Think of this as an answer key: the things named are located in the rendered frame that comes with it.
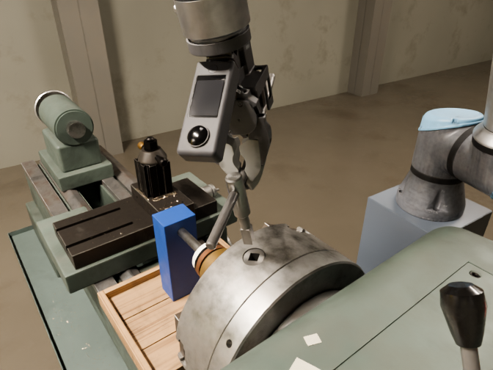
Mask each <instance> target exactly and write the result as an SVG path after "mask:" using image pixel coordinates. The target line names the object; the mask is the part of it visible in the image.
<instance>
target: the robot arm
mask: <svg viewBox="0 0 493 370"><path fill-rule="evenodd" d="M173 1H174V4H175V5H174V7H173V10H174V12H175V13H176V14H178V19H179V21H180V27H181V29H182V33H183V36H184V37H186V42H187V46H188V48H189V53H190V54H192V55H194V56H198V57H207V59H206V62H198V63H197V67H196V70H195V74H194V80H193V83H192V87H191V92H190V96H189V102H188V105H187V108H186V114H185V117H184V121H183V127H182V130H181V133H180V139H179V143H178V148H177V152H178V155H179V156H181V157H182V158H183V159H184V160H185V161H187V162H213V163H216V164H217V165H219V166H220V167H221V168H222V169H223V171H224V172H225V173H226V174H227V175H228V174H229V173H232V172H238V173H239V172H240V171H241V162H240V161H239V158H240V154H241V155H242V156H243V157H244V159H245V162H246V167H245V172H246V174H247V178H246V181H245V183H244V186H245V189H246V190H248V189H251V190H253V189H254V188H255V187H256V186H257V185H258V183H259V181H260V178H261V176H262V174H263V169H264V166H265V163H266V157H267V155H268V151H269V148H270V145H271V136H272V134H271V126H270V124H269V123H268V122H267V121H266V113H263V109H264V107H265V105H267V110H270V108H271V106H272V104H273V102H274V99H273V95H272V90H271V82H270V77H269V68H268V65H255V63H254V59H253V55H252V47H251V43H250V40H251V39H252V37H251V32H250V28H249V22H250V15H249V7H248V2H247V0H173ZM259 70H262V71H261V72H260V71H259ZM266 81H267V82H268V87H269V97H268V92H267V87H266ZM418 131H419V132H418V135H417V141H416V145H415V151H414V154H413V157H412V163H411V167H410V170H409V172H408V173H407V175H406V177H405V178H404V179H403V181H402V182H401V184H400V186H399V187H398V190H397V193H396V197H395V200H396V203H397V204H398V205H399V206H400V207H401V208H402V209H403V210H404V211H405V212H407V213H409V214H411V215H413V216H415V217H418V218H421V219H423V220H429V221H434V222H450V221H454V220H457V219H458V218H460V217H461V216H462V215H463V213H464V209H465V206H466V198H465V188H464V183H466V184H468V185H470V186H472V187H473V188H475V189H477V190H479V191H481V192H482V193H484V194H486V195H488V196H489V197H490V198H491V199H492V200H493V57H492V66H491V72H490V77H489V88H488V93H487V99H486V108H485V114H484V116H483V114H482V113H480V112H476V111H474V110H470V109H457V108H443V109H433V110H431V111H428V112H426V113H425V114H424V115H423V118H422V121H421V124H420V127H419V128H418ZM233 135H241V136H242V137H243V140H242V142H240V139H239V138H238V137H235V138H233Z"/></svg>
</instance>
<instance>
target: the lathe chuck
mask: <svg viewBox="0 0 493 370"><path fill-rule="evenodd" d="M297 230H299V231H301V232H297V231H293V230H291V229H290V228H289V225H287V224H277V225H270V226H268V227H264V228H261V229H260V230H257V231H255V232H254V235H255V240H254V243H253V245H250V244H244V243H243V239H240V240H239V241H237V242H236V243H235V244H233V245H232V246H231V247H229V248H228V249H227V250H225V251H224V252H223V253H222V254H221V255H220V256H219V257H218V258H217V259H216V260H215V261H214V262H213V263H212V264H211V265H210V266H209V267H208V269H207V270H206V271H205V273H204V274H203V275H202V277H201V278H200V279H199V280H198V282H197V284H196V285H195V287H194V288H193V290H192V291H191V293H190V295H189V297H188V299H187V301H186V303H185V305H184V307H183V310H182V312H181V315H180V318H179V321H178V327H177V331H176V339H177V340H178V342H179V341H181V343H182V344H183V349H184V350H185V360H184V356H183V355H182V354H181V352H179V353H178V359H179V361H180V362H181V364H182V366H183V367H184V369H185V370H208V368H209V366H210V362H211V358H212V356H213V353H214V351H215V348H216V346H217V344H218V343H219V340H220V338H221V337H222V334H223V333H224V331H225V329H226V328H227V326H228V325H229V323H230V321H231V320H232V319H233V317H234V316H235V314H236V313H237V312H238V310H239V309H240V308H241V306H242V305H243V304H244V303H245V302H246V301H247V300H248V298H249V297H250V296H251V295H252V294H253V293H254V292H255V291H256V290H257V289H258V288H259V287H260V286H261V285H262V284H263V283H264V282H265V281H266V280H268V279H269V278H270V277H271V276H272V275H273V274H274V273H276V272H277V271H279V270H280V269H281V268H283V267H284V266H286V265H287V264H289V263H290V262H292V261H295V260H296V259H298V258H301V257H302V256H304V255H308V254H310V253H314V252H318V251H323V250H331V251H335V252H337V251H336V250H335V249H333V248H332V247H330V246H329V245H327V244H326V243H324V242H323V241H321V240H320V239H318V238H317V237H315V236H314V235H312V234H311V233H309V232H308V231H306V230H305V229H303V228H301V227H297ZM252 249H259V250H262V251H263V252H264V253H265V256H266V257H265V259H264V260H263V261H262V262H261V263H260V264H258V265H255V266H248V265H246V264H245V263H244V261H243V257H244V254H245V253H246V252H247V251H249V250H252ZM338 253H339V252H338Z"/></svg>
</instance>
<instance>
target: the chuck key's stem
mask: <svg viewBox="0 0 493 370"><path fill-rule="evenodd" d="M225 181H226V184H227V190H228V192H229V194H230V192H231V191H235V192H238V193H239V196H238V199H237V201H236V203H235V206H234V208H233V212H234V215H235V217H237V218H238V219H239V222H240V226H241V229H240V232H241V236H242V239H243V243H244V244H250V245H253V243H254V240H255V235H254V231H253V227H252V224H251V223H250V221H249V215H250V212H251V211H250V207H249V202H248V198H247V193H246V189H245V186H244V180H243V176H242V174H241V173H238V172H232V173H229V174H228V175H227V176H226V177H225Z"/></svg>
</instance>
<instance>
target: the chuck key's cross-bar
mask: <svg viewBox="0 0 493 370"><path fill-rule="evenodd" d="M269 77H270V82H271V90H272V87H273V84H274V80H275V75H274V74H273V73H270V74H269ZM266 87H267V92H268V97H269V87H268V82H267V81H266ZM266 110H267V105H265V107H264V109H263V113H266ZM245 167H246V162H245V160H244V163H243V165H242V168H241V171H240V173H241V174H242V176H243V180H244V183H245V181H246V179H247V174H246V172H245ZM238 196H239V193H238V192H235V191H231V192H230V194H229V195H228V197H227V199H226V202H225V204H224V206H223V208H222V210H221V212H220V214H219V217H218V219H217V221H216V223H215V225H214V227H213V229H212V231H211V234H210V236H209V237H208V240H207V242H206V243H205V246H206V247H207V248H208V249H209V250H214V249H216V246H217V244H218V242H219V239H220V237H221V235H222V232H223V230H224V228H225V226H226V224H227V221H228V220H229V217H230V215H231V213H232V210H233V208H234V206H235V203H236V201H237V199H238Z"/></svg>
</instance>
